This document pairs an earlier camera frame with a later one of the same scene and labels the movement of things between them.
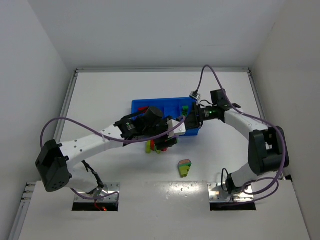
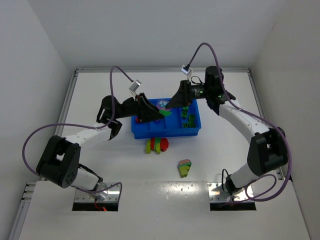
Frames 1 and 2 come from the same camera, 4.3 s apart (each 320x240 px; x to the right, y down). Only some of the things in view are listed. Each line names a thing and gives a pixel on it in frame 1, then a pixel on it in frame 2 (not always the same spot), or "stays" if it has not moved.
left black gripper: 166,142 -> 140,107
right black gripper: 195,116 -> 186,92
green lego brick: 185,109 stays
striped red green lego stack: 150,146 stays
